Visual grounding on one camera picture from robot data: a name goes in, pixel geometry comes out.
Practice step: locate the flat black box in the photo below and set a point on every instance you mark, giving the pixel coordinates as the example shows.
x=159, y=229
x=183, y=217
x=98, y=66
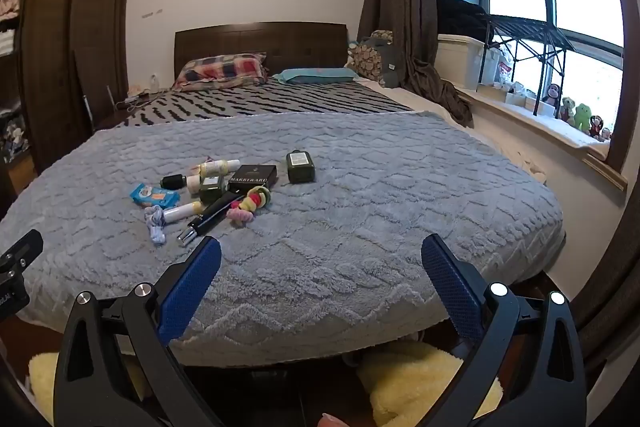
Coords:
x=253, y=178

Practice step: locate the dark wooden wardrobe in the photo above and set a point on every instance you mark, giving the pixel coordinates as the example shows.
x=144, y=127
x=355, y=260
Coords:
x=75, y=47

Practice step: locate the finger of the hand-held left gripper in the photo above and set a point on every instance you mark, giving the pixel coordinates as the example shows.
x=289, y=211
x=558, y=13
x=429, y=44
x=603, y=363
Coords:
x=22, y=252

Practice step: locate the person's right hand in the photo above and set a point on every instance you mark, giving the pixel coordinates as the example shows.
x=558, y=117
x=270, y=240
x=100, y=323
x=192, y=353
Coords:
x=332, y=421

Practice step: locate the black folded cloth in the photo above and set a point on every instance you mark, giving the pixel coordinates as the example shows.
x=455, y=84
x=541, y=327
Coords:
x=460, y=19

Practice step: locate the small brown plush toy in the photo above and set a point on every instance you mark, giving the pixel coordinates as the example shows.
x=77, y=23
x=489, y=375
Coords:
x=595, y=126

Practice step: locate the square olive green bottle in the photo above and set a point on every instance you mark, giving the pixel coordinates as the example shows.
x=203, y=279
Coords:
x=300, y=167

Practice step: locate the black folding rack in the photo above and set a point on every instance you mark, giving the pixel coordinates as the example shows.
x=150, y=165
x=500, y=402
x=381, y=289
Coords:
x=535, y=29

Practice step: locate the patterned beige cushion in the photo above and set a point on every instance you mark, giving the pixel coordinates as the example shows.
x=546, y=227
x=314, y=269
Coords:
x=365, y=54

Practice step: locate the cream tube with yellow cap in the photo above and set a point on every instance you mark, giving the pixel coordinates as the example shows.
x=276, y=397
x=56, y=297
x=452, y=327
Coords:
x=217, y=166

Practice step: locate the plaid pillow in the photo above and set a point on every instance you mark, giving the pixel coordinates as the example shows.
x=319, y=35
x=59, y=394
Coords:
x=220, y=69

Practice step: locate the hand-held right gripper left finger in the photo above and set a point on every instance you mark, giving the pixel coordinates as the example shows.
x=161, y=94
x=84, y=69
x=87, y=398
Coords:
x=192, y=287

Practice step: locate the green frog plush toy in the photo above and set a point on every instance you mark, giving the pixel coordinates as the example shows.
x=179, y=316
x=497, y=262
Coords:
x=583, y=117

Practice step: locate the beige plush toy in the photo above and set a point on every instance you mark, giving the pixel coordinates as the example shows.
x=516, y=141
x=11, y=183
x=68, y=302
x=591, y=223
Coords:
x=567, y=109

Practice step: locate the white tube with yellow cap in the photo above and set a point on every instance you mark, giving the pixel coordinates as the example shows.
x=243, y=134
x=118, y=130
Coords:
x=182, y=212

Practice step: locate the wooden windowsill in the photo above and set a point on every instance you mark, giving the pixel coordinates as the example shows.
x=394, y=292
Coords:
x=550, y=134

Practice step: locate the open shelf with clothes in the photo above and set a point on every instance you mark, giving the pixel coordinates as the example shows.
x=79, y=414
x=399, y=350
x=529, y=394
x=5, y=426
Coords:
x=10, y=57

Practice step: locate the colourful hair scrunchies bundle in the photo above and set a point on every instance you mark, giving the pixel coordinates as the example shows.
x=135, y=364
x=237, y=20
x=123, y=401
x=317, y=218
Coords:
x=250, y=204

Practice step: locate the small bottle with black cap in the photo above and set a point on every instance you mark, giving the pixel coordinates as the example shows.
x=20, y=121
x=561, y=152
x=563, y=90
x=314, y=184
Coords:
x=177, y=182

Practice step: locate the black white striped bedsheet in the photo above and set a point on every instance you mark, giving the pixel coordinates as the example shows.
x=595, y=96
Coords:
x=260, y=104

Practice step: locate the white bag with red print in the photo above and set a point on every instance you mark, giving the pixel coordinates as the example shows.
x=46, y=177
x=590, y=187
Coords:
x=497, y=67

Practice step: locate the dark green round bottle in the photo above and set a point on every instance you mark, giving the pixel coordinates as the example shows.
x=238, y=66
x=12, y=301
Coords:
x=212, y=188

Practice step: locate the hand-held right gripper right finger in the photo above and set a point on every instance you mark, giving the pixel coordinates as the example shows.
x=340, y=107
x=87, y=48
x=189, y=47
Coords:
x=450, y=282

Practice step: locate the brown monkey plush toy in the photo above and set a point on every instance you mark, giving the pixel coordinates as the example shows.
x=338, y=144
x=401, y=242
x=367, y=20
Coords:
x=552, y=94

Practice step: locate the yellow fleece cloth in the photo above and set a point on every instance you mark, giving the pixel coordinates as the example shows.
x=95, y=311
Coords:
x=42, y=377
x=425, y=382

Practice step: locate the blue wet wipes pack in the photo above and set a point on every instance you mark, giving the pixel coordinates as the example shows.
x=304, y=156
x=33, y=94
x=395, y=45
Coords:
x=154, y=195

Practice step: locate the dark wooden bed headboard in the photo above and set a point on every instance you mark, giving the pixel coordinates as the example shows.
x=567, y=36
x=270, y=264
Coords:
x=295, y=42

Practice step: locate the grey fluffy textured blanket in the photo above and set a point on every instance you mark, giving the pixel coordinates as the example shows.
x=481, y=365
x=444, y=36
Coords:
x=350, y=217

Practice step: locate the white plastic storage box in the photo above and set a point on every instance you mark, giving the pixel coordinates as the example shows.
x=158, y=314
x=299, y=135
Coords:
x=460, y=62

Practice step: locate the small clear bottle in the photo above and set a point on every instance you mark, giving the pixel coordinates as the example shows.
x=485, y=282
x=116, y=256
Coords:
x=155, y=82

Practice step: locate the teal pillow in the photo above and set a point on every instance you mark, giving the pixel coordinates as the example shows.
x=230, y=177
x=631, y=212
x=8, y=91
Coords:
x=315, y=75

